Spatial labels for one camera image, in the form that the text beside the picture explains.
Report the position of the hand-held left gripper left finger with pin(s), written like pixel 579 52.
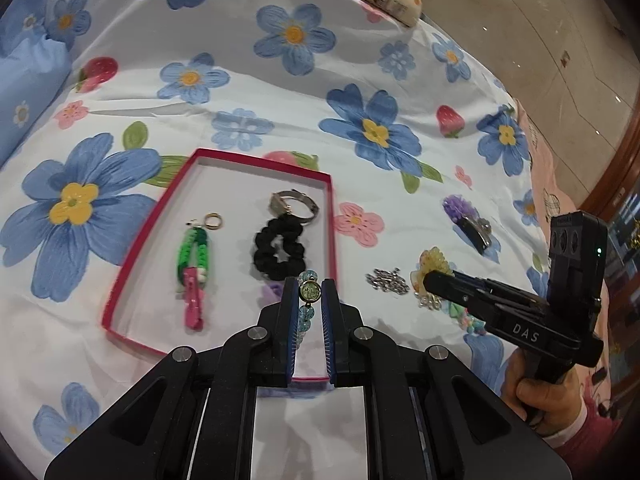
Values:
pixel 290 330

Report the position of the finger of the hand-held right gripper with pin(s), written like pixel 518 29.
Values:
pixel 450 287
pixel 505 295

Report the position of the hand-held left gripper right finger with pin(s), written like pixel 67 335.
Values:
pixel 327 330

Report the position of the yellow hair claw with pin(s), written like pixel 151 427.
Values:
pixel 435 260

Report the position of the black scrunchie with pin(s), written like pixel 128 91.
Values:
pixel 265 255

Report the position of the pink hair clip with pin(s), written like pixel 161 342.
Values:
pixel 192 305

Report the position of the red shallow box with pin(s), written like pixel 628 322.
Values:
pixel 225 200

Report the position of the person's right forearm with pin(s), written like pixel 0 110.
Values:
pixel 595 425

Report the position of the person's right hand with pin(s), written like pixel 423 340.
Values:
pixel 540 400

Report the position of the dark hair claw clip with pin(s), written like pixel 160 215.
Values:
pixel 475 232

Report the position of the purple scrunchie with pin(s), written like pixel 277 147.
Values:
pixel 457 207

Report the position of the wooden furniture edge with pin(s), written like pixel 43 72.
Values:
pixel 615 180

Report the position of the floral white bedsheet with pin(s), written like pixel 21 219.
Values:
pixel 125 85

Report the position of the light blue pillow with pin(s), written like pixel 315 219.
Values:
pixel 25 75

